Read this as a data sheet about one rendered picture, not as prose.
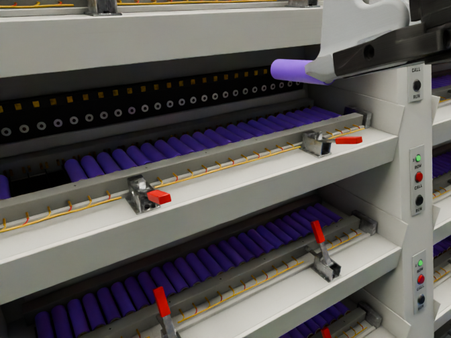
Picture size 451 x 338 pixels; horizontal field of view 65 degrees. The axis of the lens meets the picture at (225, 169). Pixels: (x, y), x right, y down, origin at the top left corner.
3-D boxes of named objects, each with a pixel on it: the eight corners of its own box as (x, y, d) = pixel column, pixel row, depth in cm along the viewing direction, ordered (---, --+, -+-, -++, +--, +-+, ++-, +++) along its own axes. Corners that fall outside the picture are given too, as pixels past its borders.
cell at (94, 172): (88, 152, 47) (101, 171, 42) (97, 161, 48) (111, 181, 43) (77, 161, 47) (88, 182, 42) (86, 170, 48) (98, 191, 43)
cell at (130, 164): (125, 159, 50) (141, 177, 45) (112, 161, 49) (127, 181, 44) (123, 147, 49) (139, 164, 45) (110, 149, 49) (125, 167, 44)
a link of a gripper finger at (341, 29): (300, 8, 28) (420, -49, 20) (311, 84, 29) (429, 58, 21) (270, 7, 26) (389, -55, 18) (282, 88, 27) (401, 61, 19)
